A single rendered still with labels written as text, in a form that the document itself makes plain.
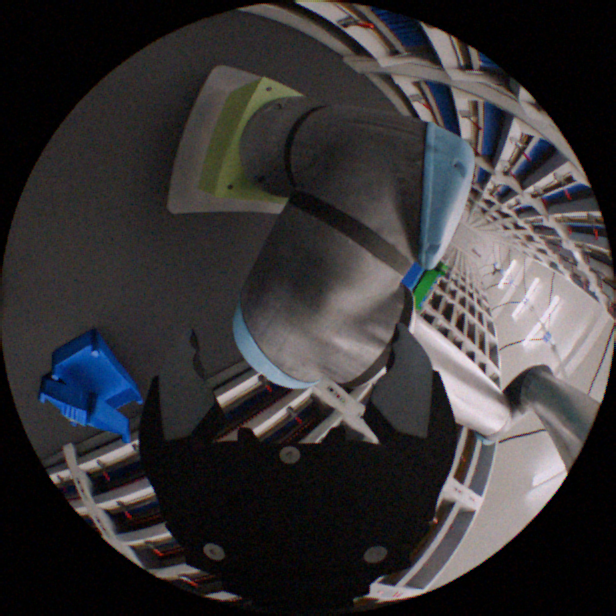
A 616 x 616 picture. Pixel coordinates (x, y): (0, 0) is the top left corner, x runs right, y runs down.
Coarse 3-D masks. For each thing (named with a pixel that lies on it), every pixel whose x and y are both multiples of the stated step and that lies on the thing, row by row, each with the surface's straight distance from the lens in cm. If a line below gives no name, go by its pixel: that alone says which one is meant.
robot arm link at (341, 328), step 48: (288, 240) 17; (336, 240) 15; (288, 288) 17; (336, 288) 16; (384, 288) 18; (240, 336) 22; (288, 336) 18; (336, 336) 17; (384, 336) 18; (432, 336) 26; (288, 384) 23; (480, 384) 37; (480, 432) 59
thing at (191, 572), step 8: (160, 568) 113; (168, 568) 110; (176, 568) 107; (184, 568) 104; (192, 568) 102; (160, 576) 116; (168, 576) 119; (176, 576) 119; (184, 576) 109; (192, 576) 128; (200, 576) 125; (208, 576) 123; (192, 584) 131; (200, 584) 128
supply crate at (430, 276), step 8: (440, 264) 102; (432, 272) 92; (440, 272) 92; (424, 280) 93; (432, 280) 93; (416, 288) 95; (424, 288) 94; (416, 296) 96; (424, 296) 95; (416, 304) 97
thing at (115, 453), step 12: (120, 444) 101; (132, 444) 97; (84, 456) 118; (96, 456) 111; (108, 456) 107; (120, 456) 106; (132, 456) 104; (84, 468) 122; (96, 468) 118; (108, 468) 114; (120, 468) 112; (132, 468) 112; (96, 480) 129; (108, 480) 127; (132, 480) 118
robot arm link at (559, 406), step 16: (528, 368) 60; (544, 368) 58; (512, 384) 62; (528, 384) 56; (544, 384) 48; (560, 384) 44; (528, 400) 55; (544, 400) 44; (560, 400) 39; (576, 400) 36; (592, 400) 35; (544, 416) 42; (560, 416) 36; (576, 416) 33; (592, 416) 31; (560, 432) 35; (576, 432) 31; (560, 448) 34; (576, 448) 30
